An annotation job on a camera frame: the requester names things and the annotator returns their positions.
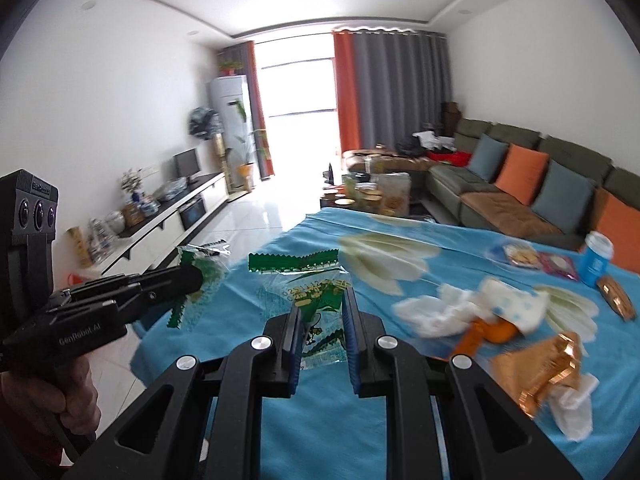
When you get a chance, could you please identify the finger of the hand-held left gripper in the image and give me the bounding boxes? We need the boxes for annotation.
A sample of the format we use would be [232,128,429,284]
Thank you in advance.
[64,264,204,302]
[114,284,202,324]

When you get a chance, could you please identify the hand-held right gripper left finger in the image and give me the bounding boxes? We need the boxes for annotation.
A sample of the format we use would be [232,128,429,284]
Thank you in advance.
[100,304,307,480]

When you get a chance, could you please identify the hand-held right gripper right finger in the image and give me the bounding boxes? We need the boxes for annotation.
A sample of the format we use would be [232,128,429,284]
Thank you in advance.
[342,287,583,480]

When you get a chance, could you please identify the green-edged clear plastic wrapper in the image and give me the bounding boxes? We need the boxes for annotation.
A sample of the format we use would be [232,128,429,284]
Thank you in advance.
[169,244,231,332]
[248,248,357,372]

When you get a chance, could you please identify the long orange peel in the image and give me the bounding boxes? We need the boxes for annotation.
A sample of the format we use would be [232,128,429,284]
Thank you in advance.
[451,322,487,362]

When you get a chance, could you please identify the curled orange peel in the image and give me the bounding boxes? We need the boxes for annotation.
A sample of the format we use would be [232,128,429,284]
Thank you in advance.
[482,320,519,346]

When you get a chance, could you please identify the gold foil wrapper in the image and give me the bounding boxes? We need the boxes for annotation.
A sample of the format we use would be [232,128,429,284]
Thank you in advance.
[491,332,586,417]
[596,276,638,322]

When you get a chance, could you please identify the person's left hand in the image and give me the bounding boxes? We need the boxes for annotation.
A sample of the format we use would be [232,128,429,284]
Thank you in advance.
[0,355,96,463]

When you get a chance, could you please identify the white black-topped TV cabinet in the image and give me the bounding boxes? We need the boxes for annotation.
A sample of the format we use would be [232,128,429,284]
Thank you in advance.
[87,172,231,277]

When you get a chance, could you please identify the glass jar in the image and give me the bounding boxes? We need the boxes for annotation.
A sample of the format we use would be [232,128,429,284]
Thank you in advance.
[102,210,126,236]

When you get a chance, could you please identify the clear plastic bag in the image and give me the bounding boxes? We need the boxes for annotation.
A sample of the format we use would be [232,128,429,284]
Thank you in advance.
[155,180,188,202]

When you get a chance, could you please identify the flower vase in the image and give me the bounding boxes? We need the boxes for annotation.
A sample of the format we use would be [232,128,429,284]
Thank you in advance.
[120,167,151,207]

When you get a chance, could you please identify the small black monitor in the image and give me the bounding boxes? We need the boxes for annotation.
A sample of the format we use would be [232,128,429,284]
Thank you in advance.
[172,149,201,183]

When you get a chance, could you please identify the blue floral tablecloth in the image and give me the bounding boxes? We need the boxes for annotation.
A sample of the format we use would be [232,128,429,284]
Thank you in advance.
[132,207,640,480]

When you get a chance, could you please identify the tall green houseplant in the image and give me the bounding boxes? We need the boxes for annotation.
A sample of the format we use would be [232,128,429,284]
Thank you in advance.
[227,100,268,192]

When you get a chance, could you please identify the group of snack jars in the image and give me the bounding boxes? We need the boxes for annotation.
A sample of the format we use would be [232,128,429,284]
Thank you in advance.
[340,172,386,211]

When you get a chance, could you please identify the covered standing fan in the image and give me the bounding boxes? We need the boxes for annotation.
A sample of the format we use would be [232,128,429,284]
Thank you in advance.
[187,106,223,181]

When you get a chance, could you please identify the patterned snack bag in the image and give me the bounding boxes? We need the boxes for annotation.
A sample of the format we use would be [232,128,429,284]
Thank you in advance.
[382,172,412,216]

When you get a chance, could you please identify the white standing air conditioner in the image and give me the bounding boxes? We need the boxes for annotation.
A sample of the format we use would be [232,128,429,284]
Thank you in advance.
[209,75,253,186]

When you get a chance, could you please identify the clear cookie snack packet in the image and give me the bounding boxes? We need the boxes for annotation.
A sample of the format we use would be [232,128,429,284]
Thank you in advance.
[500,242,543,268]

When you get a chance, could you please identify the olive green sectional sofa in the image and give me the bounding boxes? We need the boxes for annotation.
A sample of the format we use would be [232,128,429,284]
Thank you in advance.
[342,117,640,273]

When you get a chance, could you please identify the narrow grey and orange curtain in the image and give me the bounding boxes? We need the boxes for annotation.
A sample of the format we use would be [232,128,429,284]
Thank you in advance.
[220,40,277,181]

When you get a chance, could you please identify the red cloth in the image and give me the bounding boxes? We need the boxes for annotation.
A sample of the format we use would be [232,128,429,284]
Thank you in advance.
[430,152,471,168]

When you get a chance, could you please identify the pink snack packet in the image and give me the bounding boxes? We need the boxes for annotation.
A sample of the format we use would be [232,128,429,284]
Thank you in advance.
[540,252,581,282]

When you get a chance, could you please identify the grey-blue cushion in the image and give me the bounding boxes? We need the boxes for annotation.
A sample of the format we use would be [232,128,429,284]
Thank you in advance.
[531,160,596,233]
[467,133,508,181]

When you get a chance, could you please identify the bright balcony window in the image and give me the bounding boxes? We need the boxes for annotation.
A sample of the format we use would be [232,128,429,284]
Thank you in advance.
[252,35,338,118]

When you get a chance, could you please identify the orange cushion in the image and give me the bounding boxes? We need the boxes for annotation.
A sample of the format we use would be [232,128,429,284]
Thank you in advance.
[580,195,640,273]
[495,143,549,206]

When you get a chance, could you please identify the blue paper cup white lid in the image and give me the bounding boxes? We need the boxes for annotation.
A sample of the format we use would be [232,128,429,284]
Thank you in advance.
[580,231,615,288]

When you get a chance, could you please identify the wide orange and grey curtain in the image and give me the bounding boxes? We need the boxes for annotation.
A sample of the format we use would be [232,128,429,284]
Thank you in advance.
[332,27,453,153]

